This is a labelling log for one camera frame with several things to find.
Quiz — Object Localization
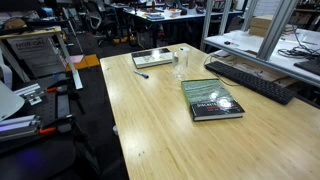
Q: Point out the stacked cardboard boxes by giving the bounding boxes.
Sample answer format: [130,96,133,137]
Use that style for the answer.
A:
[248,14,295,38]

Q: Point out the orange floor mat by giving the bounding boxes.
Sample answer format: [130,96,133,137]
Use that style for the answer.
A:
[64,53,101,72]

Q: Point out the white bowl with orange contents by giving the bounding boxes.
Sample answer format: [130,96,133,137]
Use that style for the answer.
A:
[165,7,183,19]

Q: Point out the thick aluminium frame post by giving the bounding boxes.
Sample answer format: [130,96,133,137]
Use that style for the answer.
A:
[256,0,300,62]

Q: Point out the long aluminium extrusion bar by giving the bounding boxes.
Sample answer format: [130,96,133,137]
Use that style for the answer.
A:
[0,114,43,143]

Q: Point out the blue and white pen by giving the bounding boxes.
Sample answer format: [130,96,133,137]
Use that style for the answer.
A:
[133,69,150,80]

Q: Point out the large orange handled clamp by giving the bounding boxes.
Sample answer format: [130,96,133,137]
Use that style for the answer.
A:
[37,114,76,136]

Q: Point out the black flat device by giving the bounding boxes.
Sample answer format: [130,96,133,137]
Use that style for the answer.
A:
[293,57,320,77]

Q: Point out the white and black flat book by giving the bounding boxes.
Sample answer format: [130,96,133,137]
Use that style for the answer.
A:
[130,47,175,70]

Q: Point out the white curved panel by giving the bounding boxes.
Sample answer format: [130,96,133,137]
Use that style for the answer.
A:
[0,80,26,122]

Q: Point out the blue book stack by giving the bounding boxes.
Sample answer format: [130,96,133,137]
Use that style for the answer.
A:
[145,12,166,21]

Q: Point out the pink paper sheet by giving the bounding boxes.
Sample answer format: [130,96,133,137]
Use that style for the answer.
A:
[67,54,85,65]

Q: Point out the clear drinking glass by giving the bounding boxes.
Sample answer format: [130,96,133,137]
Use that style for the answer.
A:
[171,46,191,81]

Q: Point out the thin aluminium frame post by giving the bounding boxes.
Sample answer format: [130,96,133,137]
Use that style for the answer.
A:
[240,0,260,33]
[218,0,233,36]
[199,0,215,52]

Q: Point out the black cable bundle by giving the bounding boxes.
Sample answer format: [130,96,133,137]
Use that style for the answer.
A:
[277,23,320,62]

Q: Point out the white top background table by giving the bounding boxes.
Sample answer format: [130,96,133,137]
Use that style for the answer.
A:
[122,5,245,24]

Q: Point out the black computer keyboard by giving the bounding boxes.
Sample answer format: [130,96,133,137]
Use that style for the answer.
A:
[204,60,297,106]

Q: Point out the green hardcover book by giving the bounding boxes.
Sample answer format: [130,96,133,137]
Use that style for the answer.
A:
[180,78,246,123]

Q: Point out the short aluminium extrusion bracket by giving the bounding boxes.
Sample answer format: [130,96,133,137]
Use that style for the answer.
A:
[13,82,47,107]

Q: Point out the small orange handled clamp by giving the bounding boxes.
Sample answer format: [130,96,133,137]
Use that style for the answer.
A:
[44,84,70,95]

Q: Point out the white shelf board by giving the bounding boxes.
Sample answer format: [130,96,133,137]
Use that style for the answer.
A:
[203,28,320,89]

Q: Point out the grey printed sign board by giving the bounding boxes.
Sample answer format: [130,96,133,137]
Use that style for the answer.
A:
[6,35,67,78]

